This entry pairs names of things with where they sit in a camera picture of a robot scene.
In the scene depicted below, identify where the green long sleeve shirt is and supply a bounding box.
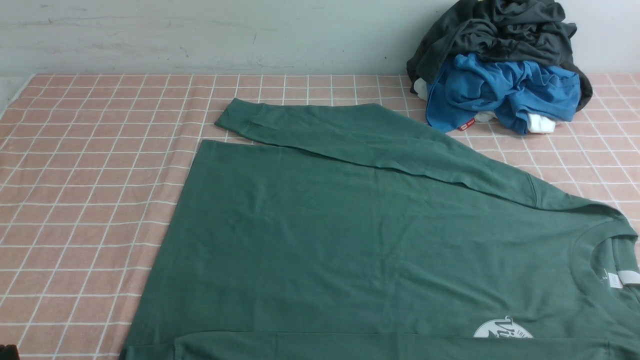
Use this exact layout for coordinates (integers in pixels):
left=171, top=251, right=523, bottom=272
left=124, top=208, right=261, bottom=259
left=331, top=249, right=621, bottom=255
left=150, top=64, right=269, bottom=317
left=119, top=98, right=639, bottom=360

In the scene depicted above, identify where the blue garment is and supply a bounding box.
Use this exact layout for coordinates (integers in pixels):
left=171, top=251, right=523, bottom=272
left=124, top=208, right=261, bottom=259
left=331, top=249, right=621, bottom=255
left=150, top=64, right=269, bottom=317
left=425, top=54, right=582, bottom=135

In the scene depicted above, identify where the pink checkered tablecloth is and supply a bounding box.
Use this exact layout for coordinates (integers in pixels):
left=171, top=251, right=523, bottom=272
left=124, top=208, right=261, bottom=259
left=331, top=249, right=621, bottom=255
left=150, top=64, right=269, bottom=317
left=1, top=74, right=639, bottom=360

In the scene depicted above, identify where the dark grey garment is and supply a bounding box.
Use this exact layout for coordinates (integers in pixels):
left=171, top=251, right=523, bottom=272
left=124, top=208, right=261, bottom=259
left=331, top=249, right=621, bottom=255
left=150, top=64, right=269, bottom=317
left=406, top=0, right=594, bottom=111

